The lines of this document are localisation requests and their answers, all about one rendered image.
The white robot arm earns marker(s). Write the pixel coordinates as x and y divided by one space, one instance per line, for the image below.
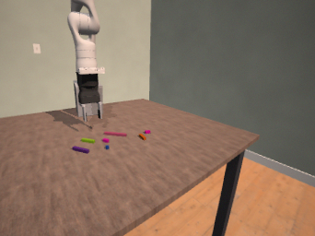
81 24

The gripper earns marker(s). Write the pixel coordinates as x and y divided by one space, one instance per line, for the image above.
88 84

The lime green rod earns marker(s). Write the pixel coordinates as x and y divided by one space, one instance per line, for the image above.
88 140

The purple rod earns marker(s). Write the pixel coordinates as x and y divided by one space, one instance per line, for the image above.
80 149

